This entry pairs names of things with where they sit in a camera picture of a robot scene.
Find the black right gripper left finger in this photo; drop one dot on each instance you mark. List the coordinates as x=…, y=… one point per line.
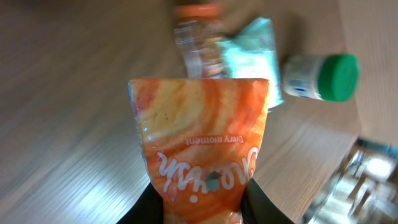
x=147, y=210

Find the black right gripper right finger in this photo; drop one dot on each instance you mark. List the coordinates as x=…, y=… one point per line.
x=257, y=208

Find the orange small box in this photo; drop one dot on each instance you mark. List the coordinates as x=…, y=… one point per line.
x=200, y=139

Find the green lid jar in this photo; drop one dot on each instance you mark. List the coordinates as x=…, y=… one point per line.
x=321, y=77

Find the mint green wipes packet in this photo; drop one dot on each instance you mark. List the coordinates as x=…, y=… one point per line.
x=252, y=54

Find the red chocolate bar wrapper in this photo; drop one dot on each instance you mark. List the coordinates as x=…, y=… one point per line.
x=198, y=33

